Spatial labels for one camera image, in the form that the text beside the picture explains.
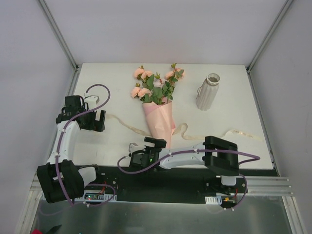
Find purple cable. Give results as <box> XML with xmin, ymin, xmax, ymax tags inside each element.
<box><xmin>117</xmin><ymin>148</ymin><xmax>261</xmax><ymax>175</ymax></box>
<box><xmin>55</xmin><ymin>83</ymin><xmax>111</xmax><ymax>207</ymax></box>

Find pink flowers with green leaves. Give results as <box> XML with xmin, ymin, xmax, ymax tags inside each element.
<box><xmin>130</xmin><ymin>63</ymin><xmax>185</xmax><ymax>105</ymax></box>

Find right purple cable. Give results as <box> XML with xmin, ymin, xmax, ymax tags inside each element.
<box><xmin>117</xmin><ymin>148</ymin><xmax>261</xmax><ymax>175</ymax></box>

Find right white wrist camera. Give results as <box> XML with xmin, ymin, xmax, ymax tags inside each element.
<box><xmin>128</xmin><ymin>143</ymin><xmax>145</xmax><ymax>157</ymax></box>

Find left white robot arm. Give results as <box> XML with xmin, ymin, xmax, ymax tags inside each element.
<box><xmin>37</xmin><ymin>95</ymin><xmax>106</xmax><ymax>203</ymax></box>

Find red object at bottom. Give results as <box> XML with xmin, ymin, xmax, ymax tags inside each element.
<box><xmin>31</xmin><ymin>229</ymin><xmax>43</xmax><ymax>234</ymax></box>

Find pink paper wrapping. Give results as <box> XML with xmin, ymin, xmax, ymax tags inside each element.
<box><xmin>142</xmin><ymin>101</ymin><xmax>176</xmax><ymax>149</ymax></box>

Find white ribbed ceramic vase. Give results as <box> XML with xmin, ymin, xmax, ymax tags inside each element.
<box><xmin>196</xmin><ymin>73</ymin><xmax>220</xmax><ymax>111</ymax></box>

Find aluminium frame post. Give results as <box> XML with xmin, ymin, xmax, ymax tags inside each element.
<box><xmin>246</xmin><ymin>0</ymin><xmax>295</xmax><ymax>74</ymax></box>
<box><xmin>37</xmin><ymin>0</ymin><xmax>79</xmax><ymax>71</ymax></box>

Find cream ribbon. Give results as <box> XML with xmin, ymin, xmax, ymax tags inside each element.
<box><xmin>106</xmin><ymin>114</ymin><xmax>264</xmax><ymax>142</ymax></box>

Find right aluminium frame post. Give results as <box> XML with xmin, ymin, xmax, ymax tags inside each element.
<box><xmin>246</xmin><ymin>0</ymin><xmax>295</xmax><ymax>74</ymax></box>

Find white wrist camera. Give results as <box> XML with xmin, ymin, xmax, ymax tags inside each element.
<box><xmin>84</xmin><ymin>93</ymin><xmax>99</xmax><ymax>110</ymax></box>
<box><xmin>128</xmin><ymin>143</ymin><xmax>145</xmax><ymax>157</ymax></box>

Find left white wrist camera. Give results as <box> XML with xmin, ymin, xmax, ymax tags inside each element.
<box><xmin>84</xmin><ymin>93</ymin><xmax>99</xmax><ymax>110</ymax></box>

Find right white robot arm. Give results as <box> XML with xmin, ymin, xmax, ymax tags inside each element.
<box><xmin>129</xmin><ymin>136</ymin><xmax>239</xmax><ymax>192</ymax></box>

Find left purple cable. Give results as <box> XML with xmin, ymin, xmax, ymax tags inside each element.
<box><xmin>55</xmin><ymin>83</ymin><xmax>111</xmax><ymax>207</ymax></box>

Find right white cable duct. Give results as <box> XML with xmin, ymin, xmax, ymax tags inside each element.
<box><xmin>205</xmin><ymin>195</ymin><xmax>237</xmax><ymax>205</ymax></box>

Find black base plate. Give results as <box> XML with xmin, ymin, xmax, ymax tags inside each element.
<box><xmin>80</xmin><ymin>165</ymin><xmax>278</xmax><ymax>203</ymax></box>

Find left white cable duct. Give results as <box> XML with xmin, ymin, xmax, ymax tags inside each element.
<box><xmin>40</xmin><ymin>191</ymin><xmax>117</xmax><ymax>203</ymax></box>

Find left aluminium frame post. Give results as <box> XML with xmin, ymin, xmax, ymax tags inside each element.
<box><xmin>37</xmin><ymin>0</ymin><xmax>79</xmax><ymax>71</ymax></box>

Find aluminium front rail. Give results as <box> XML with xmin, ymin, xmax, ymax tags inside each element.
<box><xmin>30</xmin><ymin>170</ymin><xmax>295</xmax><ymax>196</ymax></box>

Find white cable duct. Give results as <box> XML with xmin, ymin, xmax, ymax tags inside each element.
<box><xmin>205</xmin><ymin>195</ymin><xmax>237</xmax><ymax>205</ymax></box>
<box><xmin>40</xmin><ymin>191</ymin><xmax>117</xmax><ymax>203</ymax></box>

